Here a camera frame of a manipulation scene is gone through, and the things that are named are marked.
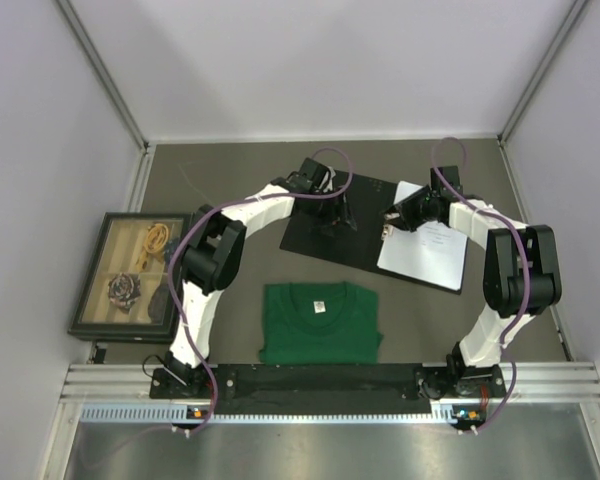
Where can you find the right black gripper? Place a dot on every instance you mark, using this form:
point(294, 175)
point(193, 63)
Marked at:
point(406, 220)

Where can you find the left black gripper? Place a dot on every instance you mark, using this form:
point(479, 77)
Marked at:
point(338, 214)

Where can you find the white folder black inside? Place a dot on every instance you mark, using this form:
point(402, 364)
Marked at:
point(350, 231)

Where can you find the white printed paper stack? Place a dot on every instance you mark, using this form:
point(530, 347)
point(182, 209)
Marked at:
point(434, 254)

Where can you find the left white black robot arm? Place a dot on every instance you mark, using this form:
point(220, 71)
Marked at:
point(208, 258)

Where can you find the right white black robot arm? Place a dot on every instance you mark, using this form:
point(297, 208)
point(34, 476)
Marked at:
point(521, 275)

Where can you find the green folded t-shirt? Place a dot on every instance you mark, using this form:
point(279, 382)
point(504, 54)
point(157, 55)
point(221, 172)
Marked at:
point(320, 323)

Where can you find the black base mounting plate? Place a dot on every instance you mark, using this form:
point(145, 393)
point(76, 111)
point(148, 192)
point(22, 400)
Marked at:
point(254, 389)

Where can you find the black glass-lid display box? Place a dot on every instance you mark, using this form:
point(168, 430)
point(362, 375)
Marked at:
point(125, 295)

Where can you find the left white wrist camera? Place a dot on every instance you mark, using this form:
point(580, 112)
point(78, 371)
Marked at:
point(327, 185)

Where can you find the grey slotted cable duct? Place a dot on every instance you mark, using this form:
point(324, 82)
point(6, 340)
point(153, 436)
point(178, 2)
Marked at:
point(190, 415)

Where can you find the right aluminium corner post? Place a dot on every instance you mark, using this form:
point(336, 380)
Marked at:
point(574, 15)

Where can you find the aluminium corner post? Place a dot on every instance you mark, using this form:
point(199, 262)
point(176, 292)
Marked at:
point(101, 72)
point(574, 15)

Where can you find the aluminium front rail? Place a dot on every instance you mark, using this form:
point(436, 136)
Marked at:
point(539, 382)

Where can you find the left aluminium corner post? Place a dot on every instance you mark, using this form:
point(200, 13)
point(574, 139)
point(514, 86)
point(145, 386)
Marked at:
point(101, 72)

